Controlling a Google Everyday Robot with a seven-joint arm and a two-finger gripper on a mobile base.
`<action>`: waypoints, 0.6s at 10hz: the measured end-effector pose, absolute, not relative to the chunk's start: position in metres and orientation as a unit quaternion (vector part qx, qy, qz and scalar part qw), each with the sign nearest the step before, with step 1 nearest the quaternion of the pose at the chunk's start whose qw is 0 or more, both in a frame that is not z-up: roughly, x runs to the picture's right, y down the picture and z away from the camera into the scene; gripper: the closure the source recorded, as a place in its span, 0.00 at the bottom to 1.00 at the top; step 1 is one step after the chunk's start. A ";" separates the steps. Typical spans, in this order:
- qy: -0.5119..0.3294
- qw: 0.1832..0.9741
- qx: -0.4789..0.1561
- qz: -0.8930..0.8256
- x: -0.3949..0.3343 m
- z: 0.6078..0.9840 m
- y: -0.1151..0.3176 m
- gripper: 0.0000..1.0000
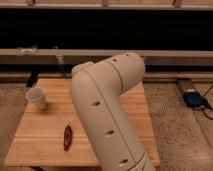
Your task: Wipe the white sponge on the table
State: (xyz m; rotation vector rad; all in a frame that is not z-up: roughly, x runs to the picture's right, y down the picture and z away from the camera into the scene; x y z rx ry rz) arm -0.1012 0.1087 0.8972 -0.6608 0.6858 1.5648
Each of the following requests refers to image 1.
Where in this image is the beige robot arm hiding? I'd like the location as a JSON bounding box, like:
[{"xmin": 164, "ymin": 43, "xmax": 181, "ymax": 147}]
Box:
[{"xmin": 70, "ymin": 52, "xmax": 156, "ymax": 171}]

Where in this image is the red chili pepper toy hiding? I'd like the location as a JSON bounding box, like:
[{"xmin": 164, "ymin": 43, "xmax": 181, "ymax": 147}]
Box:
[{"xmin": 63, "ymin": 125, "xmax": 72, "ymax": 151}]

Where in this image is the white paper cup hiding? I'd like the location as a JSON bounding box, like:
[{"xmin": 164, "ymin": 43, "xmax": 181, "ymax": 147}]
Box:
[{"xmin": 26, "ymin": 87, "xmax": 47, "ymax": 110}]

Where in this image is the wooden table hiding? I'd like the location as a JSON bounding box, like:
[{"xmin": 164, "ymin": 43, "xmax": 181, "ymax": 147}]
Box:
[{"xmin": 4, "ymin": 79, "xmax": 160, "ymax": 167}]

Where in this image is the blue power adapter box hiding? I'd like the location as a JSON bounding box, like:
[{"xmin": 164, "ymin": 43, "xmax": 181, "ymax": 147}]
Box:
[{"xmin": 183, "ymin": 89, "xmax": 203, "ymax": 107}]

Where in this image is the black cable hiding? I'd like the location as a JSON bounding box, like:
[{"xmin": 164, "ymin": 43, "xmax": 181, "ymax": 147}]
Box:
[{"xmin": 199, "ymin": 83, "xmax": 213, "ymax": 120}]

